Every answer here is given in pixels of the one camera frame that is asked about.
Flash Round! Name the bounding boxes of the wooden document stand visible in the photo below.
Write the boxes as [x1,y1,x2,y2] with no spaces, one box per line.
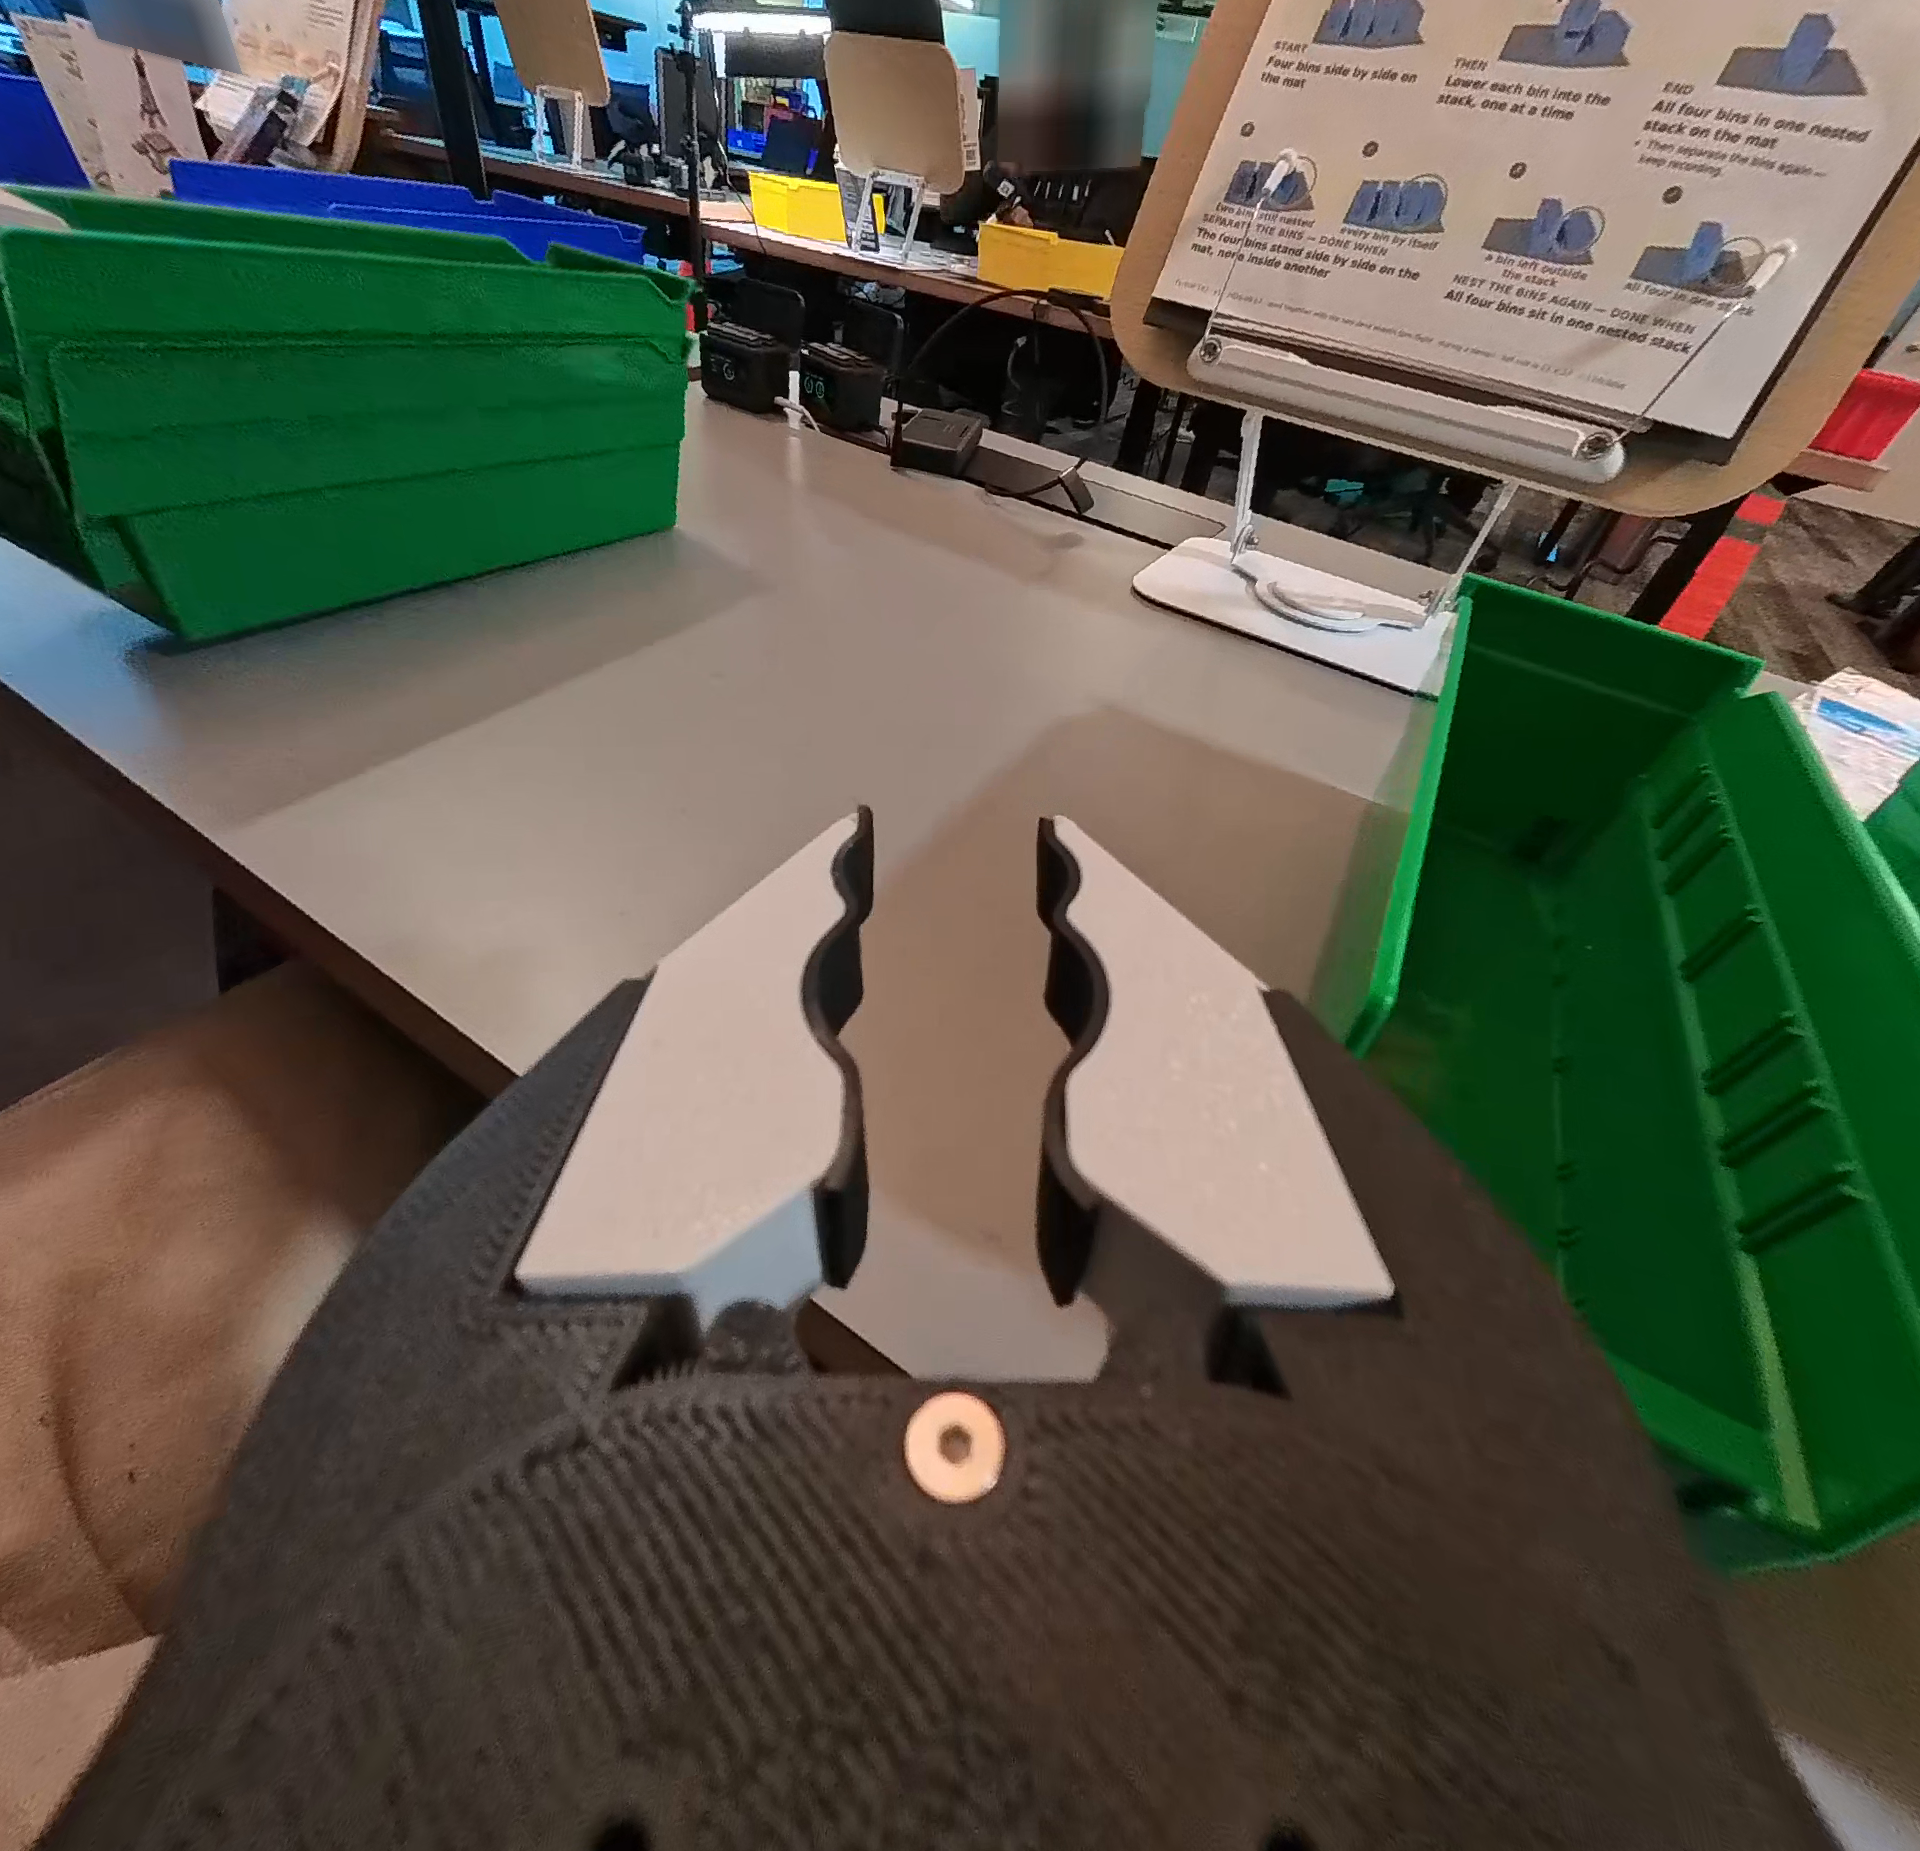
[485,0,612,171]
[819,33,966,261]
[314,0,395,175]

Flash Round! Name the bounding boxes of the white paper with blue print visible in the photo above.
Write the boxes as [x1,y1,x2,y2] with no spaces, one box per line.
[1792,670,1920,822]

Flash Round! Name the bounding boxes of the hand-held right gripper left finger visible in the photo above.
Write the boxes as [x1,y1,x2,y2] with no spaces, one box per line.
[510,806,880,1320]

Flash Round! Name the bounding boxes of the yellow plastic bin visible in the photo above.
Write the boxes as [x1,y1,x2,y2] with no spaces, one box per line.
[976,221,1127,305]
[743,169,890,249]

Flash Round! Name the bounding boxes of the person's beige trousers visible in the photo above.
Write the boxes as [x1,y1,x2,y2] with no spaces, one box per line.
[0,964,520,1696]

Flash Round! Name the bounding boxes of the red plastic bin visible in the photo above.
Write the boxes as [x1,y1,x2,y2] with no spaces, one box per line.
[1803,371,1920,463]

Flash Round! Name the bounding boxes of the long wooden workbench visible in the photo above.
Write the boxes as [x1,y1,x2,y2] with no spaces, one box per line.
[373,127,1127,347]

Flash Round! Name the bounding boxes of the blue plastic bin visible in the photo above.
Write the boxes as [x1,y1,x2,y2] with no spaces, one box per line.
[0,71,95,193]
[167,157,650,267]

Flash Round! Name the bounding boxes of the instruction sheet on stand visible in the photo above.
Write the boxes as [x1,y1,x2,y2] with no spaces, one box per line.
[1109,0,1920,698]

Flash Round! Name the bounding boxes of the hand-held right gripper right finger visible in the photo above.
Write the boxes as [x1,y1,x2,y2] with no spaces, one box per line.
[1033,814,1400,1314]

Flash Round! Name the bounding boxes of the white card with tower drawing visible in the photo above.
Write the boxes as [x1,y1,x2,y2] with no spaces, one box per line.
[11,15,215,201]

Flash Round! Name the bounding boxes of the grey desk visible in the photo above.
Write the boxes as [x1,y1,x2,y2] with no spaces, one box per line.
[0,383,1920,1851]

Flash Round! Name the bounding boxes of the black cable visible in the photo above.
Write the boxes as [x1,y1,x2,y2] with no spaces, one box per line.
[896,289,1127,523]

